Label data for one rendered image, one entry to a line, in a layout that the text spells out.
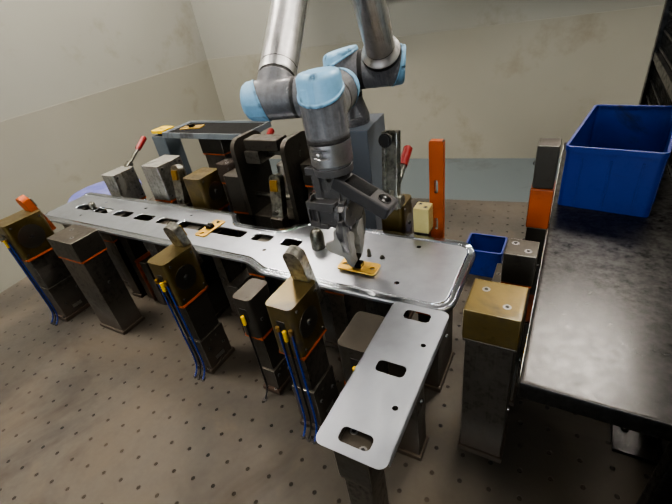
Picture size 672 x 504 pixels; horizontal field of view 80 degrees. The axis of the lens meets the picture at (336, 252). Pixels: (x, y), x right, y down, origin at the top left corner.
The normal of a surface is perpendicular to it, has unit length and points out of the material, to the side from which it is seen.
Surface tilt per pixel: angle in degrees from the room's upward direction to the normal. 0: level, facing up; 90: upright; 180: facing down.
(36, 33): 90
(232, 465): 0
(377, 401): 0
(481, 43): 90
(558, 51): 90
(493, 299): 0
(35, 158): 90
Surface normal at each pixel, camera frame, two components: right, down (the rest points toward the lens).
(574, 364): -0.14, -0.83
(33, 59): 0.92, 0.09
